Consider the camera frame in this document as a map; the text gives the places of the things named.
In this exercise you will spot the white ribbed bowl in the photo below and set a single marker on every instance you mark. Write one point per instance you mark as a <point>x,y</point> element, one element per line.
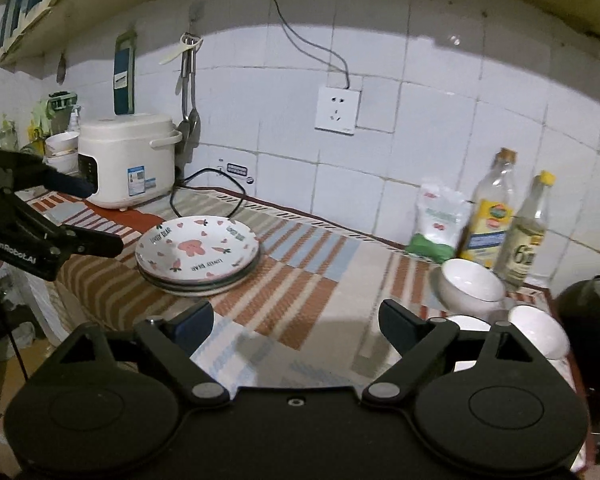
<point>467,322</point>
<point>470,285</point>
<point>540,330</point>

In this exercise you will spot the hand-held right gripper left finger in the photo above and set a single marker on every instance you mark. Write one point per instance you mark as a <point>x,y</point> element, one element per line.
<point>195,325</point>

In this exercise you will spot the white wall socket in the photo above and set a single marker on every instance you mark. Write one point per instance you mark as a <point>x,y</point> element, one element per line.
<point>337,110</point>

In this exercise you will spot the clear vinegar bottle yellow cap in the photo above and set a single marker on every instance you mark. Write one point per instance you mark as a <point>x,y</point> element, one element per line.
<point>522,250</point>

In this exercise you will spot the black pot with lid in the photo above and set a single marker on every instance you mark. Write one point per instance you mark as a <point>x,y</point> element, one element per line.
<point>592,340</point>

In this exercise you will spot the striped tablecloth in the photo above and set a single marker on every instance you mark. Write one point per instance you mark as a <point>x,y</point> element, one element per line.
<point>305,260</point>

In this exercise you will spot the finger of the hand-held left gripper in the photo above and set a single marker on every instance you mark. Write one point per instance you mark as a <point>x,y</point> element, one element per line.
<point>100,246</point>
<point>72,184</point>

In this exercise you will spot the black wall sticker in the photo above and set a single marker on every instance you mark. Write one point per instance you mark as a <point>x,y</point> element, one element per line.
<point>238,168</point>

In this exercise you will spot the white and green bag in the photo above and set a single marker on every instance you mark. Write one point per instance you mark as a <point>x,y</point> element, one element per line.
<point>437,225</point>

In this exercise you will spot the hanging spoon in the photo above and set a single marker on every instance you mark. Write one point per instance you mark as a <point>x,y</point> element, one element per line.
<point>61,72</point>

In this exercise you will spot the small spray bottle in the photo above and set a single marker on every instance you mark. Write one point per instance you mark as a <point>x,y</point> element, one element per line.
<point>75,121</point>

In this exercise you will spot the wall hook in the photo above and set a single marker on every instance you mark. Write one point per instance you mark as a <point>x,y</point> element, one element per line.
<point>195,14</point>

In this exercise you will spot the white hanging rice paddle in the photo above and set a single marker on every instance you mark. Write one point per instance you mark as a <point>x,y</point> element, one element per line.
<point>172,55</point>

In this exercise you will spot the bear and heart pattern plate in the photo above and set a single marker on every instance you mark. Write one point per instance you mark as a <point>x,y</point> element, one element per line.
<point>195,247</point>

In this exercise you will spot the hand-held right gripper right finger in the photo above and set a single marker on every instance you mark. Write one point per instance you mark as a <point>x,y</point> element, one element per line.
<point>395,325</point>

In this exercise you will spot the hanging metal utensils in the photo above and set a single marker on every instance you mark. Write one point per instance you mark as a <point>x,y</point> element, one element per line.
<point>190,130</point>

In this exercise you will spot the cooking oil bottle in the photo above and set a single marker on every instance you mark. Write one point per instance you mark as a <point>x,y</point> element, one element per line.
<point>487,225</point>

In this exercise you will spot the green rack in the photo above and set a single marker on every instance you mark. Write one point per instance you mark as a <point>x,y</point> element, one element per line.
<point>62,101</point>

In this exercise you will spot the white rice cooker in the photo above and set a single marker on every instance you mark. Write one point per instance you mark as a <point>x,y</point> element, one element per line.
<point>130,160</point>

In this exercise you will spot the blue hanging grater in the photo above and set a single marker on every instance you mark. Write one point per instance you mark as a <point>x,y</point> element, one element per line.
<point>124,80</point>

